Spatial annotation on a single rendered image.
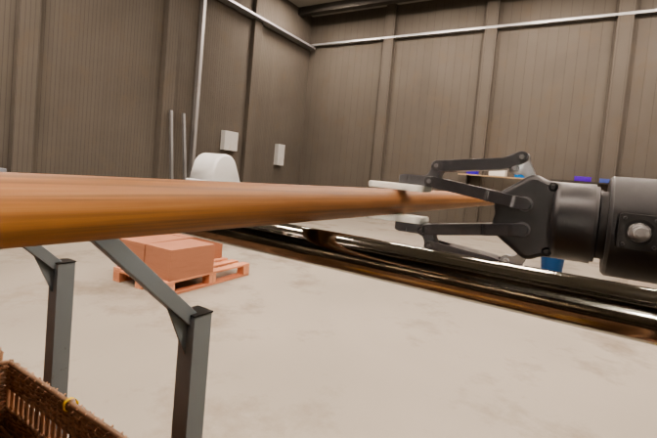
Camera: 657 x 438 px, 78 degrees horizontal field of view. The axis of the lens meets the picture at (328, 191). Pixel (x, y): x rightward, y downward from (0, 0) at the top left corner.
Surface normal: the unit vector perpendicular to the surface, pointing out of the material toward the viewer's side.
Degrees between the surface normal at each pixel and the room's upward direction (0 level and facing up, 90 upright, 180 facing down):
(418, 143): 90
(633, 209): 64
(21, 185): 41
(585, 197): 49
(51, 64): 90
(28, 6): 90
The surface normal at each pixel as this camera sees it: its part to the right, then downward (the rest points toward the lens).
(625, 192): -0.34, -0.66
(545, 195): -0.53, 0.00
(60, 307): 0.85, 0.10
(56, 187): 0.69, -0.58
